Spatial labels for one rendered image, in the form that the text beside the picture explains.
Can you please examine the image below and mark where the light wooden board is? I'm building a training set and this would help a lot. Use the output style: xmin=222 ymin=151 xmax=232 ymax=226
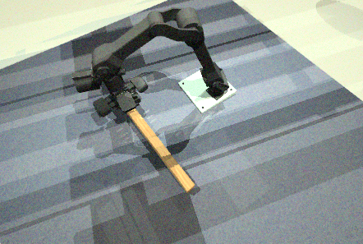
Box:
xmin=127 ymin=109 xmax=195 ymax=193

